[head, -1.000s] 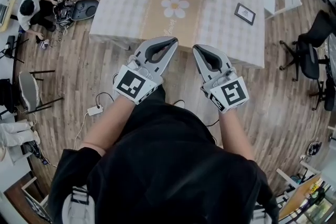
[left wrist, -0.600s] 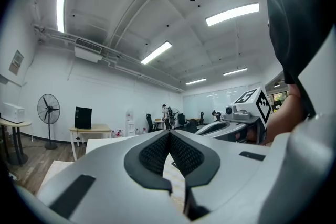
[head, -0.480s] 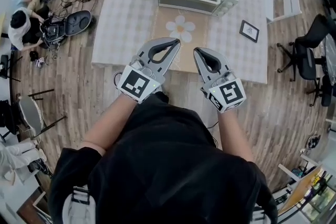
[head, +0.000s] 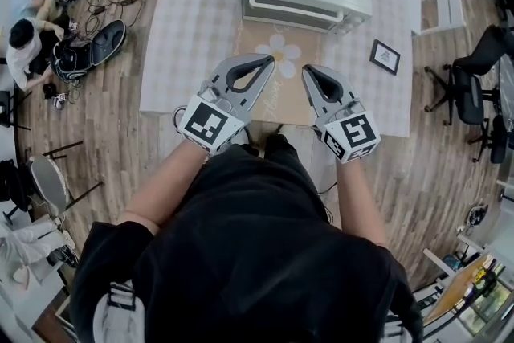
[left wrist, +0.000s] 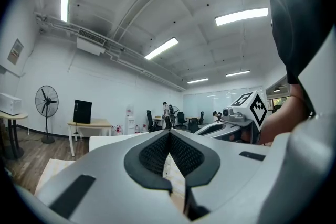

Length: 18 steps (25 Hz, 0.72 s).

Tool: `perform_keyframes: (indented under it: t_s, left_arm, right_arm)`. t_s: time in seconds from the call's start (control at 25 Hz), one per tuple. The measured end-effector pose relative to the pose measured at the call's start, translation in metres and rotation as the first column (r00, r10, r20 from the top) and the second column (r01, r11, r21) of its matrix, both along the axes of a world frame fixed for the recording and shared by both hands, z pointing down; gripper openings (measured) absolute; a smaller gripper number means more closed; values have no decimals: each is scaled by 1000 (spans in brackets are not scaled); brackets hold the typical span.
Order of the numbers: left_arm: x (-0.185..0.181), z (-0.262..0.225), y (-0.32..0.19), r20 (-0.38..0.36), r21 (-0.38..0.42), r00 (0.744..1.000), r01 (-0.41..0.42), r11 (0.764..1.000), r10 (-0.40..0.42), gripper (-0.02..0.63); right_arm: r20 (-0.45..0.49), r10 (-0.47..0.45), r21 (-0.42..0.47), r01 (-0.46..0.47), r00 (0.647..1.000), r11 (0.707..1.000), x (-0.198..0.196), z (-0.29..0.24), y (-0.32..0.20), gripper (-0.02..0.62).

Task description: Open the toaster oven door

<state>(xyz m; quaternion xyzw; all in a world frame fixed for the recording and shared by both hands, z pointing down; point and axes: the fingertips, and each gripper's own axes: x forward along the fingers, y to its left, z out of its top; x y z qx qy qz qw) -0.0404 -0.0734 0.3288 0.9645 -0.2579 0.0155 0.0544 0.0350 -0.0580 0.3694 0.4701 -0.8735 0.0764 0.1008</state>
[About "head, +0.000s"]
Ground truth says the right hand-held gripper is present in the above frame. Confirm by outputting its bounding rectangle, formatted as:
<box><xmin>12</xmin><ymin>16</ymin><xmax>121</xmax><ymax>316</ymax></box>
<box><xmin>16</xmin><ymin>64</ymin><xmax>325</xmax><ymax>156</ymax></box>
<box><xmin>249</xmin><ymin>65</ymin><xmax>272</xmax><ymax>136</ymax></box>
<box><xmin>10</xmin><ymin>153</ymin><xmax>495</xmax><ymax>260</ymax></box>
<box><xmin>301</xmin><ymin>64</ymin><xmax>382</xmax><ymax>165</ymax></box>

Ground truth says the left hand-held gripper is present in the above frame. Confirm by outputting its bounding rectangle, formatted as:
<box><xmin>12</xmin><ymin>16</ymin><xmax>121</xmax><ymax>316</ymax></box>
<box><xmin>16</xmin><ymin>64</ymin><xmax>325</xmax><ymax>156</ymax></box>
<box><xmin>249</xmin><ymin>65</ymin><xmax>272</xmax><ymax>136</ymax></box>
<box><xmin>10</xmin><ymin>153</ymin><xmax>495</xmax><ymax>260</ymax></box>
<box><xmin>178</xmin><ymin>54</ymin><xmax>276</xmax><ymax>156</ymax></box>

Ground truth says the white toaster oven door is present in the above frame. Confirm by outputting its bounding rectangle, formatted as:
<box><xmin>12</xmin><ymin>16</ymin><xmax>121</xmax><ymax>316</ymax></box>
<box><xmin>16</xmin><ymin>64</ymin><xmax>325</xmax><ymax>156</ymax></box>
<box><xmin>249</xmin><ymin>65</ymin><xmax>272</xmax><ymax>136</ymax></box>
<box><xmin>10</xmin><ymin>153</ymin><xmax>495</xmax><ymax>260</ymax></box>
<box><xmin>240</xmin><ymin>0</ymin><xmax>346</xmax><ymax>33</ymax></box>

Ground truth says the person's right forearm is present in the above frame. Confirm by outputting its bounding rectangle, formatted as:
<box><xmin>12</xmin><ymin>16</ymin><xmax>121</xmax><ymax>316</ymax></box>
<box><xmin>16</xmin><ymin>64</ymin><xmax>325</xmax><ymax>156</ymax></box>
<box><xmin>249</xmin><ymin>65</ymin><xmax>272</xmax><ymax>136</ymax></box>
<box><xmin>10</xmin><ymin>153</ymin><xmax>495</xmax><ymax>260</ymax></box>
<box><xmin>334</xmin><ymin>159</ymin><xmax>390</xmax><ymax>250</ymax></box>

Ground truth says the person's left forearm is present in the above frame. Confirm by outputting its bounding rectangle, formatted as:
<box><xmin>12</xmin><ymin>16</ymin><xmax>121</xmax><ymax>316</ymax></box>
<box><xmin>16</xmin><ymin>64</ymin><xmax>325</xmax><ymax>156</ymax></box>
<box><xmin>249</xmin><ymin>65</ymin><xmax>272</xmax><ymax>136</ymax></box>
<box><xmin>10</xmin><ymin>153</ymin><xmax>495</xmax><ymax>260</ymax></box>
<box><xmin>119</xmin><ymin>139</ymin><xmax>214</xmax><ymax>239</ymax></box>

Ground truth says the open black hard case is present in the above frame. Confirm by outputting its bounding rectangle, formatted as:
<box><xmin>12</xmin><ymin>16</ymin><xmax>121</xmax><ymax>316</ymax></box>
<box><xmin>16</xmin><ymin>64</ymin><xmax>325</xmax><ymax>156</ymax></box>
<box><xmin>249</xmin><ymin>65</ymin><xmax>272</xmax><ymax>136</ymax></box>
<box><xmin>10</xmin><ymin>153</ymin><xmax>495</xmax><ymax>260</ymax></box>
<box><xmin>49</xmin><ymin>19</ymin><xmax>128</xmax><ymax>82</ymax></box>

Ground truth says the beige flower print mat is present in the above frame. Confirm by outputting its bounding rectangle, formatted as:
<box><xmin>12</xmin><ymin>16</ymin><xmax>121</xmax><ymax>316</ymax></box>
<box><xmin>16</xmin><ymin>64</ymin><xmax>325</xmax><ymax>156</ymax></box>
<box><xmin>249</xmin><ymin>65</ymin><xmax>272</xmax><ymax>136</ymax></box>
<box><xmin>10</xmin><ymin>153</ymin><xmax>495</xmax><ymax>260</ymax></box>
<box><xmin>230</xmin><ymin>21</ymin><xmax>323</xmax><ymax>126</ymax></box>

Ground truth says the checked pale tablecloth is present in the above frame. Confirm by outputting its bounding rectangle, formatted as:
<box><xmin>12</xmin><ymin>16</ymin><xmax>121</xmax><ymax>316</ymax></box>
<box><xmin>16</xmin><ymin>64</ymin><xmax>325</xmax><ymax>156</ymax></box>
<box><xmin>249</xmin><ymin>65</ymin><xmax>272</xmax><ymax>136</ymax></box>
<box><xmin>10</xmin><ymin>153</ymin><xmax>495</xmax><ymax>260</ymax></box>
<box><xmin>138</xmin><ymin>0</ymin><xmax>414</xmax><ymax>138</ymax></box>

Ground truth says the black office chair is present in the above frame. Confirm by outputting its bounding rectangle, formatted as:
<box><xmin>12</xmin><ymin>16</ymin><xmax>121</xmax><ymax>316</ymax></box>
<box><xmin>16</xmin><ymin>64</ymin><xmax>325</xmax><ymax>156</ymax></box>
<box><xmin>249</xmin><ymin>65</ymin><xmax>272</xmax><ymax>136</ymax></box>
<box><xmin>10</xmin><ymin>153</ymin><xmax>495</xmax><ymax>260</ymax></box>
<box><xmin>424</xmin><ymin>24</ymin><xmax>510</xmax><ymax>165</ymax></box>

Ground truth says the white wooden chair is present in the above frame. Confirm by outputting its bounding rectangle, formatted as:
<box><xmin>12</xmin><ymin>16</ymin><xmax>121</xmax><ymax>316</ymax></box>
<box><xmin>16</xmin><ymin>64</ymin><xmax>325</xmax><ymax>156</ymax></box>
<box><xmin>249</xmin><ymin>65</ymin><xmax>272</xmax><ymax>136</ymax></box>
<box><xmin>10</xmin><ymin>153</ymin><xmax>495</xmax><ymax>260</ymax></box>
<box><xmin>380</xmin><ymin>0</ymin><xmax>467</xmax><ymax>38</ymax></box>

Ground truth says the person's black top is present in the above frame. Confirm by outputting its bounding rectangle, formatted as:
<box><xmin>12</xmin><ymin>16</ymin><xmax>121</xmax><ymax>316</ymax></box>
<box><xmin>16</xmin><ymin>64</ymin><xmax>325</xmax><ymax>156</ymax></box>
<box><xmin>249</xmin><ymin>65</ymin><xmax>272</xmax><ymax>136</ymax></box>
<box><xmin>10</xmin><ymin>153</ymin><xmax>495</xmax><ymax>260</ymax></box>
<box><xmin>70</xmin><ymin>132</ymin><xmax>425</xmax><ymax>343</ymax></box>

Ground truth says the grey seat folding chair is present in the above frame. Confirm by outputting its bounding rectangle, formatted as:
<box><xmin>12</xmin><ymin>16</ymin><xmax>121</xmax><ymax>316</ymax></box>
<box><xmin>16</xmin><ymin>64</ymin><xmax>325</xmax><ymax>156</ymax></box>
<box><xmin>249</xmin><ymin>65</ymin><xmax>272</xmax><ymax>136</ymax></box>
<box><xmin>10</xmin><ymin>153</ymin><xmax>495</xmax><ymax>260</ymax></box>
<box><xmin>27</xmin><ymin>139</ymin><xmax>104</xmax><ymax>216</ymax></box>

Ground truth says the yellow board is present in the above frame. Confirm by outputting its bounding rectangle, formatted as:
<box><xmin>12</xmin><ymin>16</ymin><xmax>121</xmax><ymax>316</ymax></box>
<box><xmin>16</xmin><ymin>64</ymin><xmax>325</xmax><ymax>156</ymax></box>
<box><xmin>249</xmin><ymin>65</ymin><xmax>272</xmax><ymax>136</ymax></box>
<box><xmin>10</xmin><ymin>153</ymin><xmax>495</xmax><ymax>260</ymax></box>
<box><xmin>422</xmin><ymin>252</ymin><xmax>494</xmax><ymax>327</ymax></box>

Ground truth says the black bag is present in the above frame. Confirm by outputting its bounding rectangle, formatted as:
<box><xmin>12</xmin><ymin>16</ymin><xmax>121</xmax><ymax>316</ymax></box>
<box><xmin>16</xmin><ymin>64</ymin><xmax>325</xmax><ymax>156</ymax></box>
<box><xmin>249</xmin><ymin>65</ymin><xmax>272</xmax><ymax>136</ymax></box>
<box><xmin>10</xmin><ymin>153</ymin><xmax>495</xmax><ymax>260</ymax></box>
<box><xmin>0</xmin><ymin>158</ymin><xmax>32</xmax><ymax>214</ymax></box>

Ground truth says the black picture frame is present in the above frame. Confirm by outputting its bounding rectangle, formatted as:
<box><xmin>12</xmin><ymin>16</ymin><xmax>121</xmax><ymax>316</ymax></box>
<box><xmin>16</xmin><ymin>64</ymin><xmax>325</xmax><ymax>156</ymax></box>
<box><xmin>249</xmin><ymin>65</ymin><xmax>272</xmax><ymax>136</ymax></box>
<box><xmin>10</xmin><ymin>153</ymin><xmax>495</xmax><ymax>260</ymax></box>
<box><xmin>369</xmin><ymin>39</ymin><xmax>402</xmax><ymax>75</ymax></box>

